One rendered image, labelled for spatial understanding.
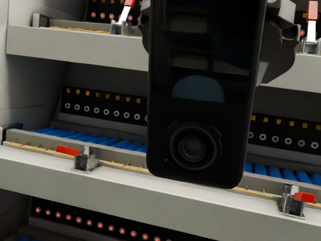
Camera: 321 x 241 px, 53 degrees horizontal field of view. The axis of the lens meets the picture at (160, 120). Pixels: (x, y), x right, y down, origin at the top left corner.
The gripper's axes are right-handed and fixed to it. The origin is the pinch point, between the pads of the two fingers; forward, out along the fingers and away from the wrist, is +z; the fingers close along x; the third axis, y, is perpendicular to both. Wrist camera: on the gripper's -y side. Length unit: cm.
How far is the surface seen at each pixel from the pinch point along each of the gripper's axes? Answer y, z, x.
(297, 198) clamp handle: -7.7, 8.1, -9.2
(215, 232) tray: -13.4, 13.4, -1.7
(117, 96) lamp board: 4.8, 27.6, 19.8
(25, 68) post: 5.4, 20.1, 34.7
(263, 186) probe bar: -6.9, 17.0, -6.8
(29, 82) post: 3.6, 22.3, 34.7
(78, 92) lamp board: 4.6, 27.7, 27.9
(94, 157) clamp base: -7.5, 14.0, 15.7
